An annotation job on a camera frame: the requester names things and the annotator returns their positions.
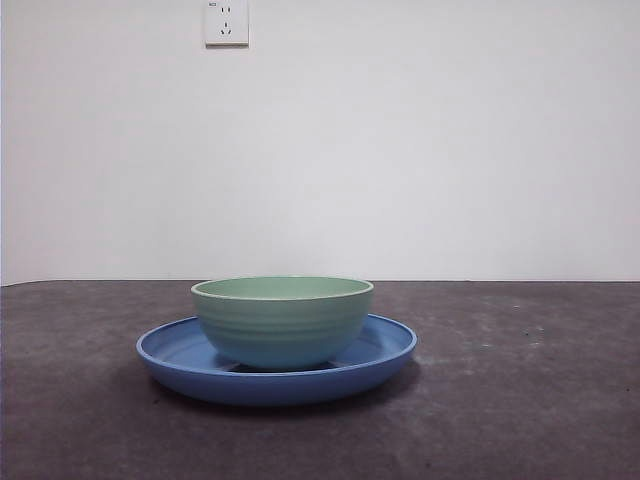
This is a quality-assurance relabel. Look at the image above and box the green ribbed bowl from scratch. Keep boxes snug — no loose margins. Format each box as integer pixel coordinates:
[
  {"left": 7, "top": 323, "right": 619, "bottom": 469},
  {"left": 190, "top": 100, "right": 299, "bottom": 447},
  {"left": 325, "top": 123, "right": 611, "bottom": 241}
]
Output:
[{"left": 190, "top": 275, "right": 375, "bottom": 372}]

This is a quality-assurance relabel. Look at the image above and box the blue round plate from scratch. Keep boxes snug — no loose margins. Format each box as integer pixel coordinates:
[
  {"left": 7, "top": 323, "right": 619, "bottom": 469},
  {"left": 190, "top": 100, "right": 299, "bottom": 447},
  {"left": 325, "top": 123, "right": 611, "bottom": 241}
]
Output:
[{"left": 135, "top": 313, "right": 419, "bottom": 407}]

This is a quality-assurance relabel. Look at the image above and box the white wall socket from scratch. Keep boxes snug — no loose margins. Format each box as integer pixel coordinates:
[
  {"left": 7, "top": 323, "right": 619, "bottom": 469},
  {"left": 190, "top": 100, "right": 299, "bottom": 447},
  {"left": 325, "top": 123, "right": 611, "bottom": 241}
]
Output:
[{"left": 204, "top": 0, "right": 250, "bottom": 50}]

